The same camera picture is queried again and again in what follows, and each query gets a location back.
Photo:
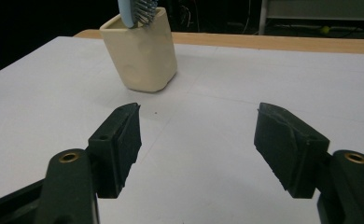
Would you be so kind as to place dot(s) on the white paper sheet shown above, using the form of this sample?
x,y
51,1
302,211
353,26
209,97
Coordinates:
x,y
217,124

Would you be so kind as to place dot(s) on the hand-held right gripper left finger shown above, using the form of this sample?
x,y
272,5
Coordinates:
x,y
118,149

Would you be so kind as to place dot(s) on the small yellow ball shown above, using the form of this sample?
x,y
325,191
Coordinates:
x,y
325,30

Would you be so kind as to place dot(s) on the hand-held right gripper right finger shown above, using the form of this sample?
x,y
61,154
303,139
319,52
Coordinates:
x,y
289,149

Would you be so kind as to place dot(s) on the beige square cup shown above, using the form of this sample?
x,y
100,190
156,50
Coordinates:
x,y
142,56

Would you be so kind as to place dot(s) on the light blue hairbrush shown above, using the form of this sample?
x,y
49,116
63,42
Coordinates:
x,y
125,12

